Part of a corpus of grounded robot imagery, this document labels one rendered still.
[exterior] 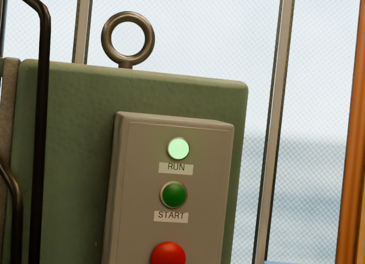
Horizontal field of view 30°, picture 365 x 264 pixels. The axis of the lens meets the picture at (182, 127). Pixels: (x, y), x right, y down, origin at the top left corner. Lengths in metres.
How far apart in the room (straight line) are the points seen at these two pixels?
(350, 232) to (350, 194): 0.11
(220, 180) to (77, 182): 0.13
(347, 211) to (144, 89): 1.44
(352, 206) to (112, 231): 1.48
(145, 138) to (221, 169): 0.07
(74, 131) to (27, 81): 0.06
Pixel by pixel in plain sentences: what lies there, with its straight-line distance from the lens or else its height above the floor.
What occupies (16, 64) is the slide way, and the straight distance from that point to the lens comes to 0.67.
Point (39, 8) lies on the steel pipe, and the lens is 0.60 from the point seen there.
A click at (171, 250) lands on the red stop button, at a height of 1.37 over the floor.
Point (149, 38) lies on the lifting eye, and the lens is 0.75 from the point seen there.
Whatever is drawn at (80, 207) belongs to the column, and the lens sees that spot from 0.64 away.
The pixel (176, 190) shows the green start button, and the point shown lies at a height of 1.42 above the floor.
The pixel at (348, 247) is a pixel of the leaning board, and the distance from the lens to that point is 2.04.
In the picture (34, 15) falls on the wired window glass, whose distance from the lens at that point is 2.13.
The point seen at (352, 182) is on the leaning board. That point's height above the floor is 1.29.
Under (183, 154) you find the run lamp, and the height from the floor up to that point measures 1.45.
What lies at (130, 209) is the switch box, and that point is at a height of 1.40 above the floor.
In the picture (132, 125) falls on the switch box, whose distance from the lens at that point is 0.58.
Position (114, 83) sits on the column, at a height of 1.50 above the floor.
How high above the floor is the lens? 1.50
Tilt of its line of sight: 3 degrees down
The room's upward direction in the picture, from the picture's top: 6 degrees clockwise
